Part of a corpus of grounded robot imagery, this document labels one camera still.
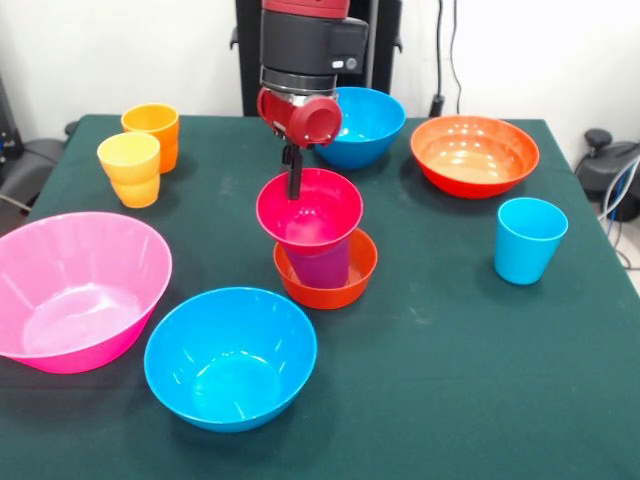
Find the small orange-red plastic bowl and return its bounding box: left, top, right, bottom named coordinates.
left=273, top=227, right=379, bottom=310

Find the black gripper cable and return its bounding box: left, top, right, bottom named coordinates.
left=430, top=0, right=464, bottom=119

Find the blue and white cable bundle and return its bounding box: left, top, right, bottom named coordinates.
left=597, top=155, right=640, bottom=274

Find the black equipment box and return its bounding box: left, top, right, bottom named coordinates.
left=0, top=74, right=22, bottom=161

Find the light blue plastic cup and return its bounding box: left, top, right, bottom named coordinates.
left=494, top=197, right=569, bottom=286

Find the black stand base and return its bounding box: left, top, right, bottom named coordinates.
left=0, top=121, right=79, bottom=211
left=574, top=128, right=640, bottom=222

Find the yellow plastic cup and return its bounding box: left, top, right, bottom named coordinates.
left=96, top=131, right=162, bottom=209

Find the orange plastic cup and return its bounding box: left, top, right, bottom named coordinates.
left=120, top=102, right=180, bottom=174

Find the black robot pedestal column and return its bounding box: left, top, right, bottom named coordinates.
left=230, top=0, right=404, bottom=117

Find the large orange-red plastic bowl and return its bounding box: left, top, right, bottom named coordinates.
left=410, top=114, right=541, bottom=200

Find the purple plastic cup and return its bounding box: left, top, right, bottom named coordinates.
left=283, top=237, right=352, bottom=290

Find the small crimson plastic bowl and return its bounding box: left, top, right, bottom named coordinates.
left=255, top=167, right=364, bottom=257

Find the dark green tablecloth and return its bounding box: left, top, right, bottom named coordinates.
left=0, top=113, right=640, bottom=480

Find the blue plastic bowl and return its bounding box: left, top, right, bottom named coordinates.
left=143, top=286, right=319, bottom=434
left=314, top=86, right=407, bottom=171

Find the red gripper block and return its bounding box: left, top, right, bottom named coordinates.
left=256, top=87, right=344, bottom=202

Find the large pink plastic bowl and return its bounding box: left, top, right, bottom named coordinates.
left=0, top=211, right=174, bottom=375

